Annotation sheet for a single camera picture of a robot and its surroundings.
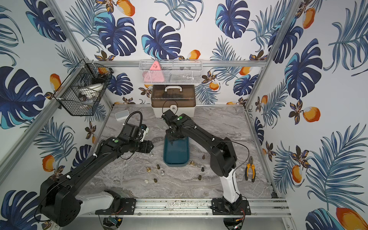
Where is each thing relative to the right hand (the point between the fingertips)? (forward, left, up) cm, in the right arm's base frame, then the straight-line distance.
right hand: (173, 136), depth 88 cm
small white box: (+27, +43, -10) cm, 52 cm away
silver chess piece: (-7, +15, -12) cm, 20 cm away
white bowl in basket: (+15, +44, +24) cm, 52 cm away
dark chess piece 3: (-7, -19, -13) cm, 24 cm away
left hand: (-7, +14, +3) cm, 15 cm away
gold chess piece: (-16, +15, -12) cm, 25 cm away
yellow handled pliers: (-10, -48, -13) cm, 51 cm away
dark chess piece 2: (-22, +10, -12) cm, 27 cm away
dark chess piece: (-14, +9, -12) cm, 21 cm away
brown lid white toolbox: (+27, -3, +6) cm, 28 cm away
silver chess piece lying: (-23, +15, -12) cm, 30 cm away
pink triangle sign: (+31, +12, +23) cm, 40 cm away
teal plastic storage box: (-6, -2, -12) cm, 13 cm away
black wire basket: (+16, +54, +21) cm, 60 cm away
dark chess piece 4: (-21, -16, -11) cm, 28 cm away
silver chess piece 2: (-18, +6, -12) cm, 22 cm away
